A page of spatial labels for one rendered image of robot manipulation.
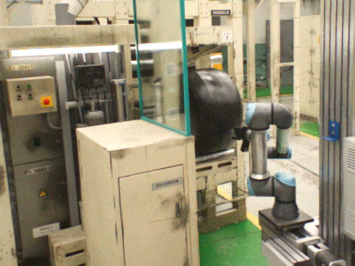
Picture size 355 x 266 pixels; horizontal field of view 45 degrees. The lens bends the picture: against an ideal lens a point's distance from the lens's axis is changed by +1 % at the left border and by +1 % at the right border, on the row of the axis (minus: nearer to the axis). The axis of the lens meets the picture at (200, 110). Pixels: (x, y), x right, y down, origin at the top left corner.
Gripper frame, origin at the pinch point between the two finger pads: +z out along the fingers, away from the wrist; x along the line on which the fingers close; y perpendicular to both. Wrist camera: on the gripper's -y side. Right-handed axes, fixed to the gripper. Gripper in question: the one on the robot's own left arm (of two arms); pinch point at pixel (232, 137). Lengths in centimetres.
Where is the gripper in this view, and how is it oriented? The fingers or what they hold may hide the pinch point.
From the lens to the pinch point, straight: 277.9
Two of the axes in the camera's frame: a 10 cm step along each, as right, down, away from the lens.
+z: -5.0, 0.0, 8.7
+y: -1.1, -9.9, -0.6
